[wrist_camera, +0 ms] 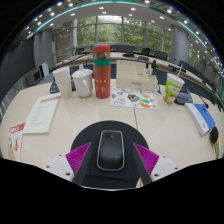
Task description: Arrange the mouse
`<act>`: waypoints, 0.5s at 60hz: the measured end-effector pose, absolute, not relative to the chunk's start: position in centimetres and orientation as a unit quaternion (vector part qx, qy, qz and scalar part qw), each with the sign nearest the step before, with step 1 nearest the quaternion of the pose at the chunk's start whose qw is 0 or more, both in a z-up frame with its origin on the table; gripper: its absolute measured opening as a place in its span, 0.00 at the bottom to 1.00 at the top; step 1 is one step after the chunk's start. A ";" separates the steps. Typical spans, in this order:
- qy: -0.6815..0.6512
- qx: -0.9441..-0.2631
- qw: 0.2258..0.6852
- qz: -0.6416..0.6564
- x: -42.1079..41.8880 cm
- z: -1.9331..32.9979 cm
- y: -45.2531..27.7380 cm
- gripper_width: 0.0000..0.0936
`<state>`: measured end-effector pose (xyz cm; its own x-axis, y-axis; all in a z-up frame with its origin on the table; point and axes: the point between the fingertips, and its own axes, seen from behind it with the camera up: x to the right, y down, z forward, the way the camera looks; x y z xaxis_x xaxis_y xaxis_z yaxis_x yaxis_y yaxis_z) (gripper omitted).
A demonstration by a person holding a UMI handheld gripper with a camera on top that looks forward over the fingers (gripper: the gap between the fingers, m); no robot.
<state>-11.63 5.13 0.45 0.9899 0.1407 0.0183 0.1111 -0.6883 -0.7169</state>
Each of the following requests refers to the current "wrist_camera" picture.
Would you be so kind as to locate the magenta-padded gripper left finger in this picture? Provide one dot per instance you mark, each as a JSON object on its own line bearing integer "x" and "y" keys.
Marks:
{"x": 60, "y": 165}

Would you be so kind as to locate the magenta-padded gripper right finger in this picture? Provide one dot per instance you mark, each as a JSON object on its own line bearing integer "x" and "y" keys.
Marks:
{"x": 163, "y": 165}

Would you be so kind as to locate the black computer mouse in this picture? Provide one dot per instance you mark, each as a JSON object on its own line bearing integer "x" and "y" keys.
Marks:
{"x": 110, "y": 151}

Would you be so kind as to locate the black mouse pad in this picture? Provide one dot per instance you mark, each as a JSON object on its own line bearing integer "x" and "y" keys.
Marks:
{"x": 86, "y": 136}

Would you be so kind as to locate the red and white leaflet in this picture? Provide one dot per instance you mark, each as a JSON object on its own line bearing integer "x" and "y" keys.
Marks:
{"x": 16, "y": 141}

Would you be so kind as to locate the cream sheet with red heading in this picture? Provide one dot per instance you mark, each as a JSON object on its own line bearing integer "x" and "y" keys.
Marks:
{"x": 41, "y": 115}

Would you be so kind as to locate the blue and white book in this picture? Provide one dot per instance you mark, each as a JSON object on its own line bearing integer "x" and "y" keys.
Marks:
{"x": 201, "y": 118}

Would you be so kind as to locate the black gooseneck microphone console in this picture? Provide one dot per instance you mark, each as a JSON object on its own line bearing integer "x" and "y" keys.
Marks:
{"x": 54, "y": 88}
{"x": 185, "y": 96}

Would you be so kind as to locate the colourful sticker sheet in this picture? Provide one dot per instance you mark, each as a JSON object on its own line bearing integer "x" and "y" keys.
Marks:
{"x": 133, "y": 99}

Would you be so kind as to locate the green-print drink cup with straw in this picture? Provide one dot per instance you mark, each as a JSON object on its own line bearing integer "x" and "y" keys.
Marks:
{"x": 172, "y": 90}

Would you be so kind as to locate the stack of white paper cups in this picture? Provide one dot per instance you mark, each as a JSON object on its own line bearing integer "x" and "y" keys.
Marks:
{"x": 63, "y": 81}

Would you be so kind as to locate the white lidded mug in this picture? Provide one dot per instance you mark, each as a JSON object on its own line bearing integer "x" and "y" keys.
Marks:
{"x": 82, "y": 83}

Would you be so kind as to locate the cream cardboard box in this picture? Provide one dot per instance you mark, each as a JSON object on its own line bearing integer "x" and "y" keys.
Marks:
{"x": 133, "y": 78}

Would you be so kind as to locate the red flask with green band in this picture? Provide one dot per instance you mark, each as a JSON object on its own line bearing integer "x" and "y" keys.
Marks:
{"x": 101, "y": 76}

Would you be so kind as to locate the long curved conference desk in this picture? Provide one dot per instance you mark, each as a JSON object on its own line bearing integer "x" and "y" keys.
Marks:
{"x": 166, "y": 65}

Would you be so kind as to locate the group of dark office chairs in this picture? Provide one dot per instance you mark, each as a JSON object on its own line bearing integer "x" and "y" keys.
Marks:
{"x": 160, "y": 55}

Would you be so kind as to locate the group of ceiling lights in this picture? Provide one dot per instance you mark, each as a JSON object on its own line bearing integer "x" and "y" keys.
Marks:
{"x": 101, "y": 8}

